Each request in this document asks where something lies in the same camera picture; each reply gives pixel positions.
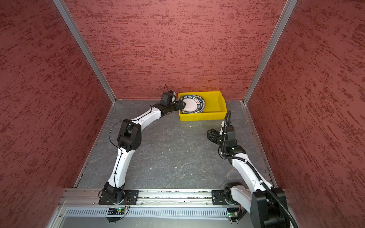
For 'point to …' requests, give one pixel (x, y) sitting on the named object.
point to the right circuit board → (233, 212)
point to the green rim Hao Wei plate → (194, 104)
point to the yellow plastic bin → (215, 106)
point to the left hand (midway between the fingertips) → (181, 106)
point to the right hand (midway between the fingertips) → (211, 135)
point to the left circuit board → (116, 211)
